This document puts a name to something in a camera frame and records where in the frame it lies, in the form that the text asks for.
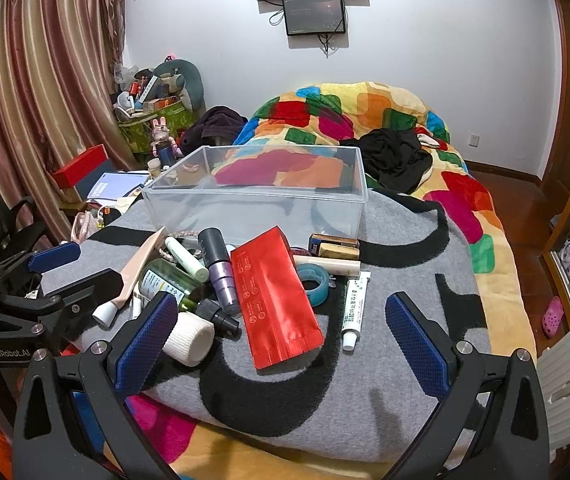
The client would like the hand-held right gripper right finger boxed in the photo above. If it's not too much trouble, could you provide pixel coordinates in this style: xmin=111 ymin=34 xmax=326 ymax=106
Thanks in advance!
xmin=380 ymin=291 xmax=551 ymax=480

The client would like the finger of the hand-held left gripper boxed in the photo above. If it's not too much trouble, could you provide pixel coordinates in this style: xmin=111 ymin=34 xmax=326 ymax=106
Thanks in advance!
xmin=51 ymin=268 xmax=125 ymax=319
xmin=0 ymin=241 xmax=82 ymax=287

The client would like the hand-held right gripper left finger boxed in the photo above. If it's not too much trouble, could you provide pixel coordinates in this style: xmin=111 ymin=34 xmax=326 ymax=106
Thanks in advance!
xmin=10 ymin=291 xmax=181 ymax=480

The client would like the green glass pump bottle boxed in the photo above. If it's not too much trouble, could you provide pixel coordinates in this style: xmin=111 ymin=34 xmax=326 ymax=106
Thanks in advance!
xmin=138 ymin=258 xmax=242 ymax=338

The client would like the light green lip balm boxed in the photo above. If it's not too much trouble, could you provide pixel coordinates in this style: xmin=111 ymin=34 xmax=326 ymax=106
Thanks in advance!
xmin=164 ymin=236 xmax=210 ymax=282

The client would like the purple marker pen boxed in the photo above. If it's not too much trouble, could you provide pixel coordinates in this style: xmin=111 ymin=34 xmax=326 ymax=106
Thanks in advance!
xmin=197 ymin=227 xmax=242 ymax=316

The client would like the blue tape roll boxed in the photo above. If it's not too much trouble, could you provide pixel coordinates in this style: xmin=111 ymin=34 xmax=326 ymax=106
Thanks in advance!
xmin=296 ymin=262 xmax=332 ymax=306

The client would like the clear plastic storage box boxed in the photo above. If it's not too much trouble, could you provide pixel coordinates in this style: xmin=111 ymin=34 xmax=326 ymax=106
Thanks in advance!
xmin=141 ymin=145 xmax=370 ymax=241

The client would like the pink bag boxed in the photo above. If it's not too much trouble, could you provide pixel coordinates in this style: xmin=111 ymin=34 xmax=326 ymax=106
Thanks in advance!
xmin=70 ymin=210 xmax=96 ymax=243

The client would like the white bandage roll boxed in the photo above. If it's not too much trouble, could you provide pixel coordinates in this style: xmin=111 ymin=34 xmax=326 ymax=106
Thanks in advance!
xmin=162 ymin=312 xmax=215 ymax=367

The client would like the beige tube with white cap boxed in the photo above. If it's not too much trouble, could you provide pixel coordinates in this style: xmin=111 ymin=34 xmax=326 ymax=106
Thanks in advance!
xmin=92 ymin=226 xmax=167 ymax=328

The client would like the white ointment tube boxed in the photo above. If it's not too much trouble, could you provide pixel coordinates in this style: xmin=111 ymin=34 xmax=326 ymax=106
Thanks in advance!
xmin=341 ymin=270 xmax=372 ymax=351

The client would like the dark blue box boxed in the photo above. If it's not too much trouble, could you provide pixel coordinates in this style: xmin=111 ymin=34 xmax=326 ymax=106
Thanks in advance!
xmin=72 ymin=160 xmax=116 ymax=201

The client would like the grey and black blanket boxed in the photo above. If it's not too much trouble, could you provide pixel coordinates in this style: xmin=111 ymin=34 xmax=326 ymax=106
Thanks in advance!
xmin=40 ymin=190 xmax=493 ymax=463

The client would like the blue book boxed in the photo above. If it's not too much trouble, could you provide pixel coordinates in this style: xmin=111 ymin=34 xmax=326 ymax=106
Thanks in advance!
xmin=87 ymin=172 xmax=150 ymax=201

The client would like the red box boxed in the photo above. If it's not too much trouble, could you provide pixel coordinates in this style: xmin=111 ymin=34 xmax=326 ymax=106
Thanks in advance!
xmin=51 ymin=144 xmax=108 ymax=188

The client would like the cream stick tube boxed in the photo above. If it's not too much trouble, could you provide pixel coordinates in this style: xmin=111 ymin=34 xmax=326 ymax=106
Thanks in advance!
xmin=292 ymin=254 xmax=362 ymax=278

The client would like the small dark box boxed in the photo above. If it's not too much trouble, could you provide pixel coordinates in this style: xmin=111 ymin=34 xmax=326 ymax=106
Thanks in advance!
xmin=308 ymin=233 xmax=361 ymax=261

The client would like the red foil pouch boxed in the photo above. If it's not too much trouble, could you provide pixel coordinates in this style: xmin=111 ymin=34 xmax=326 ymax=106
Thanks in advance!
xmin=230 ymin=226 xmax=325 ymax=371

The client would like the pink clog shoe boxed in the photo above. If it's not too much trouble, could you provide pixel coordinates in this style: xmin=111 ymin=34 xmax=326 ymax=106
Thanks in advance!
xmin=542 ymin=296 xmax=565 ymax=337

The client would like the green bag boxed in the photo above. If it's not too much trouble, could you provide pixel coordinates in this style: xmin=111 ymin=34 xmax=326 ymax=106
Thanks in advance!
xmin=117 ymin=100 xmax=201 ymax=153

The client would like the colourful patchwork quilt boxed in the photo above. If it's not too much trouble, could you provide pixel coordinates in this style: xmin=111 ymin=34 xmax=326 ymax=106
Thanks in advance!
xmin=0 ymin=80 xmax=538 ymax=480

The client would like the pink bunny toy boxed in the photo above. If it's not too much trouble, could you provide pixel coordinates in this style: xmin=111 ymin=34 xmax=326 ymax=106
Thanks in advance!
xmin=150 ymin=116 xmax=183 ymax=158

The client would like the striped pink curtain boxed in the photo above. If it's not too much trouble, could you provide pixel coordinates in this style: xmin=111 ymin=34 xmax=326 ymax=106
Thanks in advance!
xmin=0 ymin=0 xmax=138 ymax=241

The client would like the black cloth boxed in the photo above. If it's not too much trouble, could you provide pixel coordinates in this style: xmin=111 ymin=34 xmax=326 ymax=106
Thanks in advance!
xmin=355 ymin=127 xmax=436 ymax=196

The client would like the dark purple cloth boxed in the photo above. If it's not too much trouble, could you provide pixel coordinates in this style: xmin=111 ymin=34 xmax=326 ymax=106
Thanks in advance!
xmin=182 ymin=106 xmax=248 ymax=148

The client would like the pink braided cord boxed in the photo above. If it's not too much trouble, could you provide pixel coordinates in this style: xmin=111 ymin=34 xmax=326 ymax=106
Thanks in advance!
xmin=162 ymin=230 xmax=201 ymax=261

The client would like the black cable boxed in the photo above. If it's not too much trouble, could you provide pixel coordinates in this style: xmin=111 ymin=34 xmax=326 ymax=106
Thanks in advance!
xmin=317 ymin=30 xmax=346 ymax=56

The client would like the small wall monitor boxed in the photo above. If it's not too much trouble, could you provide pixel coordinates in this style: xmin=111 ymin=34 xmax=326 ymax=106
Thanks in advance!
xmin=282 ymin=0 xmax=348 ymax=37

